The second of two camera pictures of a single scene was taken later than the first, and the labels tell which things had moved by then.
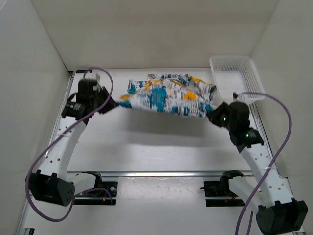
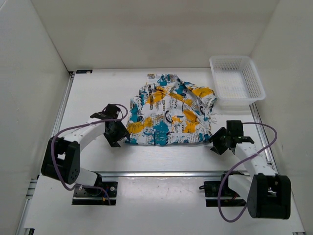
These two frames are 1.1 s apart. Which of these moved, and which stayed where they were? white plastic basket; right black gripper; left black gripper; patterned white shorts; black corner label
Moved: left black gripper; patterned white shorts; right black gripper
Stayed: white plastic basket; black corner label
